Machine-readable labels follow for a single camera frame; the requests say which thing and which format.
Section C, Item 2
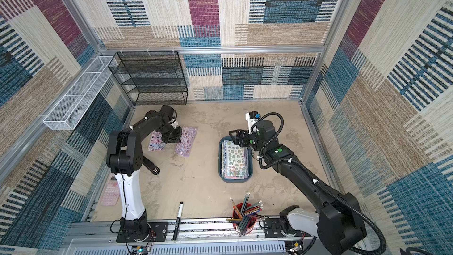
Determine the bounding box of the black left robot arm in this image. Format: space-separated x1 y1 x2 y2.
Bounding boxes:
106 105 182 243

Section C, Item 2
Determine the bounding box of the black marker pen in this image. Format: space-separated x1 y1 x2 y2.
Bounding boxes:
172 201 184 241

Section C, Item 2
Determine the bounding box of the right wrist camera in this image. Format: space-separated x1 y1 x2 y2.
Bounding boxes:
245 111 260 135

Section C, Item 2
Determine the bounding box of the black wire shelf rack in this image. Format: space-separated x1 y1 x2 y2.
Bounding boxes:
108 51 188 106

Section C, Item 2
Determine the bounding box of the pink calculator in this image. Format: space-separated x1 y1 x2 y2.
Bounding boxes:
100 177 120 207

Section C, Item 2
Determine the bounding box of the black corrugated cable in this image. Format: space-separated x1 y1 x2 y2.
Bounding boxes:
252 112 387 255

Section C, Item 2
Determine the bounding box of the green dinosaur sticker sheet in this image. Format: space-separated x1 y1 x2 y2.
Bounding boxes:
221 140 250 180

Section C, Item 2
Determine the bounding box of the pink cat sticker sheet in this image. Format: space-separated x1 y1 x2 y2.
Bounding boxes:
148 131 165 152

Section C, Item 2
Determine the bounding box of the teal plastic storage box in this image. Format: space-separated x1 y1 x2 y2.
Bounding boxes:
218 137 253 183

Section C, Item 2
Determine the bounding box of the white wire mesh basket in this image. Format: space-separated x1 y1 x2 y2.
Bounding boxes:
43 56 113 131

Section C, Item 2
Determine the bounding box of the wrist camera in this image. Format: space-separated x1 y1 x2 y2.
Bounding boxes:
170 119 178 129
245 111 260 135

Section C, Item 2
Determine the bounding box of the red pencil cup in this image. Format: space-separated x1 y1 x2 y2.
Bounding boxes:
228 203 256 236

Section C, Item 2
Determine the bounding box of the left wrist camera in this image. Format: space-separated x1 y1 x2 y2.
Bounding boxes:
170 119 178 129

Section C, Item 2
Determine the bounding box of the purple sticker sheet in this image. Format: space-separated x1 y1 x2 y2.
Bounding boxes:
175 126 198 157

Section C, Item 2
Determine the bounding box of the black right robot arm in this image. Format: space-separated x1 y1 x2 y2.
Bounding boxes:
229 120 367 255

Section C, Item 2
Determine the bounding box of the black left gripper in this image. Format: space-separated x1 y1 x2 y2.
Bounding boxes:
160 125 184 144

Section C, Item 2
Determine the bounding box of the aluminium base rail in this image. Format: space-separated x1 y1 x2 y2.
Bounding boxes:
63 217 319 255

